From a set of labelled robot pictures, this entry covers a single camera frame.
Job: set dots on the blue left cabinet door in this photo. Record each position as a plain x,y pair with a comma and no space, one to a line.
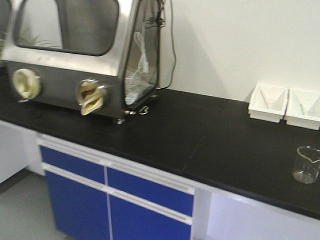
79,210

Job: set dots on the blue right drawer front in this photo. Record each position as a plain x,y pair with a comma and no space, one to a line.
149,190

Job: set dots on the blue drawer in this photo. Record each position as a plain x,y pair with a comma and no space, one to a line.
76,165
149,190

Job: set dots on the white bin with green rod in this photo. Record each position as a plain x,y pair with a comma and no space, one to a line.
311,103

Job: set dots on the green tipped stirring rod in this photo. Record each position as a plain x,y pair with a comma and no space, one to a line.
302,108

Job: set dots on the blue left drawer front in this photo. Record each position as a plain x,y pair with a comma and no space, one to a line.
76,165

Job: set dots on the blue right cabinet door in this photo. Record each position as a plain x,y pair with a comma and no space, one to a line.
133,222

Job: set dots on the white bin with red rod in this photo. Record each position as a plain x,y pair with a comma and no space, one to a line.
277,98

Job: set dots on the cream glove port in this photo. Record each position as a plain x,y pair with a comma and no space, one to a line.
27,83
91,95

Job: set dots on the clear glass beaker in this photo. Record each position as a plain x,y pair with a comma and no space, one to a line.
306,166

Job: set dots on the blue cabinet door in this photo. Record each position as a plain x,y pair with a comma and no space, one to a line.
79,210
133,222

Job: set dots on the cream left glove port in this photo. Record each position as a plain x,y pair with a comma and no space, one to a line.
27,83

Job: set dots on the stainless steel glove box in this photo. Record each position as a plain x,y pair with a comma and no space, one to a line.
116,42

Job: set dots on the cream right glove port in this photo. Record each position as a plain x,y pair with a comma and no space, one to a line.
91,95

